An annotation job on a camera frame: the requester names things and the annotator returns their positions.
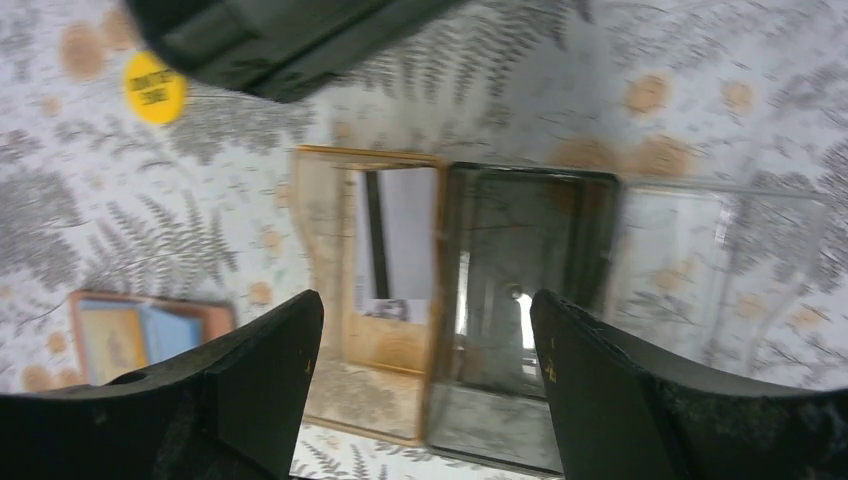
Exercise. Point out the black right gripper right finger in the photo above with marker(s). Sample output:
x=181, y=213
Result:
x=624, y=408

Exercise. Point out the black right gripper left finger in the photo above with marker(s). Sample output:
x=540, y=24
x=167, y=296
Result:
x=229, y=409

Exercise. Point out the yellow card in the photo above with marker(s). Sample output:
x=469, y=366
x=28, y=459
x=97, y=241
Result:
x=113, y=341

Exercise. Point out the pink leather card holder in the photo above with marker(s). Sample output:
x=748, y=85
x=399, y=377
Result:
x=170, y=327

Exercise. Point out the clear acrylic card organizer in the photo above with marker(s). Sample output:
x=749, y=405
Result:
x=661, y=260

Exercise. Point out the silver striped credit card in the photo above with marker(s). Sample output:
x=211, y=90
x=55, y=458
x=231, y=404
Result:
x=394, y=243

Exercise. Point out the floral patterned table mat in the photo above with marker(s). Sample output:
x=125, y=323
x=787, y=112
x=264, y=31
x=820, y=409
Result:
x=92, y=195

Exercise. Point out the yellow round token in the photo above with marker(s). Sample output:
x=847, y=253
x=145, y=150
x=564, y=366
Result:
x=154, y=92

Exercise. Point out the dark grey hard case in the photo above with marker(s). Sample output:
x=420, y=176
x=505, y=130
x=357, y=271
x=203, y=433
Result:
x=276, y=50

